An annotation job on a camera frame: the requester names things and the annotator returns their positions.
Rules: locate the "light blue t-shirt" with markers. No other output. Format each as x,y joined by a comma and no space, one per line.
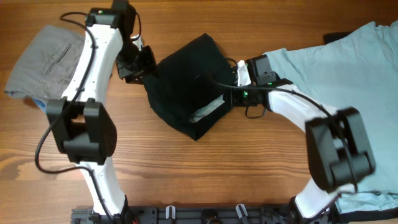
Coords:
359,70

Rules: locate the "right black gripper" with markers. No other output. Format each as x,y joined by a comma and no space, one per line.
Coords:
235,101

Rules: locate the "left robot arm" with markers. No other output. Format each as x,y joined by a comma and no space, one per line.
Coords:
82,128

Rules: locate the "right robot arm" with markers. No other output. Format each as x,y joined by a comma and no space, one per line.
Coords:
338,148

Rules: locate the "black shorts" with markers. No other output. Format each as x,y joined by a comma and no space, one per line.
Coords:
190,91

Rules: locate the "black garment under pile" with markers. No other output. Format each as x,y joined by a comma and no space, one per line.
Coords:
359,216

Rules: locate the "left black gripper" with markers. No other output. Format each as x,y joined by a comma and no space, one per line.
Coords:
130,75

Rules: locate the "folded grey trousers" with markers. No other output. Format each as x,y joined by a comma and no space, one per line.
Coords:
47,65

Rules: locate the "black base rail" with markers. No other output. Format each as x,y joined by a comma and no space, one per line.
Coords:
266,214

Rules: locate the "folded blue denim garment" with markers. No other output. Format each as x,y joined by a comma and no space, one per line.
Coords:
41,105

